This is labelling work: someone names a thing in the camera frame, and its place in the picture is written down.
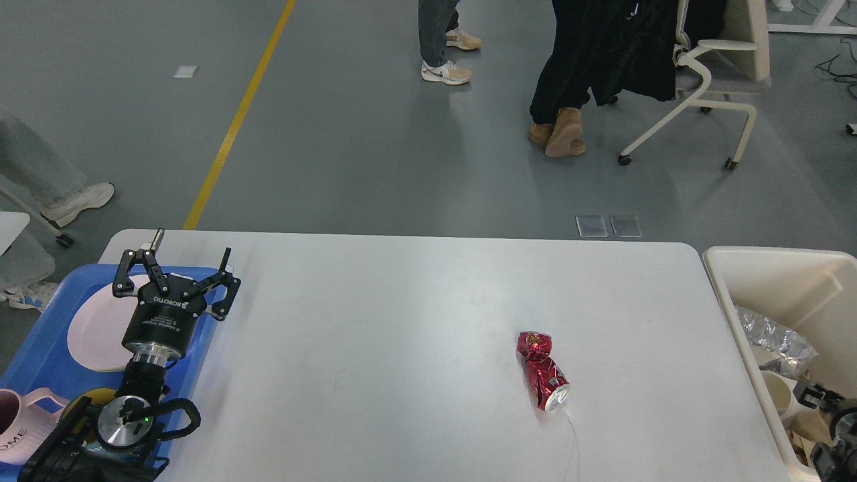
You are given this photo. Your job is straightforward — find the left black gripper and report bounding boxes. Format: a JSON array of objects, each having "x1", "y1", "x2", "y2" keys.
[{"x1": 112, "y1": 228, "x2": 242, "y2": 362}]

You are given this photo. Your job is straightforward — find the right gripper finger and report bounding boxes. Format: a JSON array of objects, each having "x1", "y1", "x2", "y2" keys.
[{"x1": 793, "y1": 382, "x2": 845, "y2": 412}]

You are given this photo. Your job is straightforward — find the white paper cup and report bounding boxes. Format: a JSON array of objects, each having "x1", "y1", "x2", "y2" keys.
[{"x1": 761, "y1": 370, "x2": 829, "y2": 437}]

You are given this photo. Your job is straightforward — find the foil sheet front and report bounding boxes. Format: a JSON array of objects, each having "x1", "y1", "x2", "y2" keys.
[{"x1": 735, "y1": 306, "x2": 818, "y2": 379}]

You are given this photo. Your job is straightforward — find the pink plate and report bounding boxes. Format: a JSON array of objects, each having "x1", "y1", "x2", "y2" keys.
[{"x1": 67, "y1": 286, "x2": 139, "y2": 361}]

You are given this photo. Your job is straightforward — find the pink home mug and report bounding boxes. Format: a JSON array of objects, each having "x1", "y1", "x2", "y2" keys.
[{"x1": 1, "y1": 387, "x2": 68, "y2": 466}]

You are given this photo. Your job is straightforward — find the crushed red soda can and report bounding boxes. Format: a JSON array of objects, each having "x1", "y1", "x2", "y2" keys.
[{"x1": 517, "y1": 331, "x2": 570, "y2": 412}]

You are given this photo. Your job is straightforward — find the brown paper ball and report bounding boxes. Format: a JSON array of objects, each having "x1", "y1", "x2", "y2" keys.
[{"x1": 786, "y1": 430, "x2": 816, "y2": 469}]

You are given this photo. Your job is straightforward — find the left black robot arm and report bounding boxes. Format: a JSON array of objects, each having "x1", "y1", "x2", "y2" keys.
[{"x1": 17, "y1": 229, "x2": 241, "y2": 481}]

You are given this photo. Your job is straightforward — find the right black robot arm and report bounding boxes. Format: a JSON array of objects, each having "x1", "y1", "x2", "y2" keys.
[{"x1": 792, "y1": 380, "x2": 856, "y2": 481}]

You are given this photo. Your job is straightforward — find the beige plastic bin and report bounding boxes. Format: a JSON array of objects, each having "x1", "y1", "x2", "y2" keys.
[{"x1": 703, "y1": 246, "x2": 856, "y2": 481}]

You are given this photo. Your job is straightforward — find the blue plastic tray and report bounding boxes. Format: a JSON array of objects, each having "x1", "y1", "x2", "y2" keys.
[{"x1": 0, "y1": 264, "x2": 227, "y2": 482}]

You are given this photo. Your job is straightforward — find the white chair at left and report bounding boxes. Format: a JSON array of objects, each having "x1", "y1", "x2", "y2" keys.
[{"x1": 1, "y1": 174, "x2": 86, "y2": 311}]

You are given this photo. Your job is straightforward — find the person in grey trousers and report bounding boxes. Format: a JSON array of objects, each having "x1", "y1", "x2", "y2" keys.
[{"x1": 1, "y1": 109, "x2": 116, "y2": 228}]

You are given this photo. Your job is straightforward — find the white office chair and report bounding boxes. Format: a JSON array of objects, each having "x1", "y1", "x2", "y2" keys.
[{"x1": 618, "y1": 1, "x2": 771, "y2": 170}]

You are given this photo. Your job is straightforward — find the white desk leg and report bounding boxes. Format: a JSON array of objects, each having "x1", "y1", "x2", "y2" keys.
[{"x1": 767, "y1": 1, "x2": 856, "y2": 36}]

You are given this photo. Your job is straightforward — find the person in grey jeans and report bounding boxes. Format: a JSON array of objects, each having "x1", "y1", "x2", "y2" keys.
[{"x1": 417, "y1": 1, "x2": 483, "y2": 86}]

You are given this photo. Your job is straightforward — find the person in black clothes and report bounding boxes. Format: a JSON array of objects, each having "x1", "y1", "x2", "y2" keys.
[{"x1": 528, "y1": 0, "x2": 726, "y2": 159}]

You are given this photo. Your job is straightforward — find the floor cables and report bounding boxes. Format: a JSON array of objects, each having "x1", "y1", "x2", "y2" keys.
[{"x1": 814, "y1": 37, "x2": 857, "y2": 101}]

